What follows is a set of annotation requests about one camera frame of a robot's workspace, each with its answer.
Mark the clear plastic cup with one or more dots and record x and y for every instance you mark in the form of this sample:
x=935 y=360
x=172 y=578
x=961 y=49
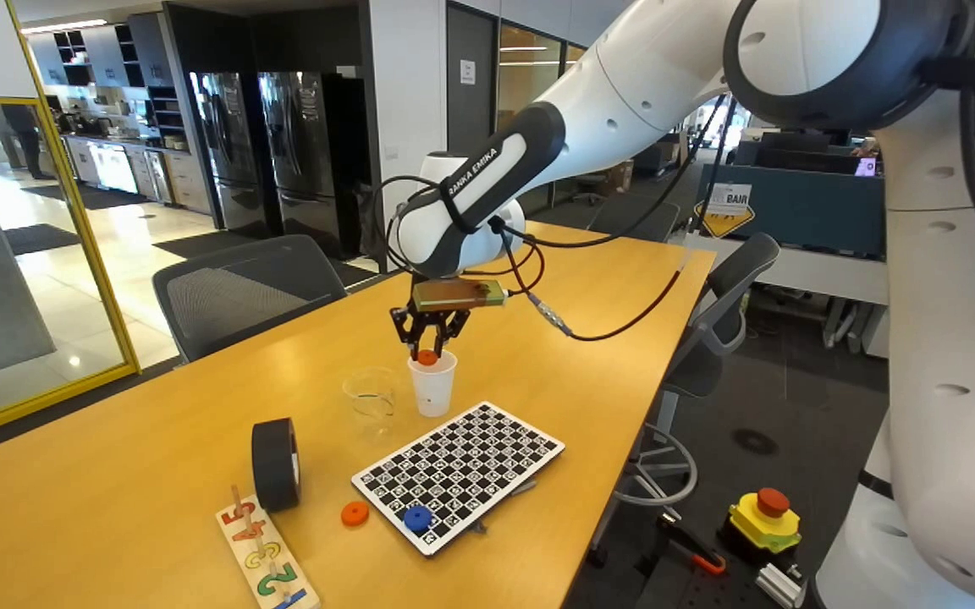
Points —
x=370 y=402

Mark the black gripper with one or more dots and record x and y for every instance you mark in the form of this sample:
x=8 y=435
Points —
x=414 y=322

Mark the checkerboard calibration board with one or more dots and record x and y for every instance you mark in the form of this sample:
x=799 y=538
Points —
x=454 y=476

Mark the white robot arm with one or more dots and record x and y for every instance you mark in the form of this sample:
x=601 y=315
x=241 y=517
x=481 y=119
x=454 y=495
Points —
x=868 y=147

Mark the black orange handled tool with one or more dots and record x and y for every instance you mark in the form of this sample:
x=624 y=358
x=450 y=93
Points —
x=694 y=551

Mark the yellow red emergency stop button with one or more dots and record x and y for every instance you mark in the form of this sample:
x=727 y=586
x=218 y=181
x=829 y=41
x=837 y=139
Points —
x=766 y=518

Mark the wrist camera on wooden mount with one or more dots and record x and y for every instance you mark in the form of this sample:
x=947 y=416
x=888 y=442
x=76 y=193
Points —
x=454 y=296

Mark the wooden number puzzle strip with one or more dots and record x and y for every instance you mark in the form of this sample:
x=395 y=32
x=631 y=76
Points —
x=265 y=560

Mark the grey office chair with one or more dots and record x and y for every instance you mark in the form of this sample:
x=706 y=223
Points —
x=228 y=296
x=662 y=472

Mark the black tape roll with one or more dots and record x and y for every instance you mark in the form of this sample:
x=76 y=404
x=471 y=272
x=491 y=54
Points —
x=275 y=465

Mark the white paper cup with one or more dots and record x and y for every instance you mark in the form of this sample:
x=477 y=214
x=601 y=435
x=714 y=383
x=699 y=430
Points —
x=433 y=383

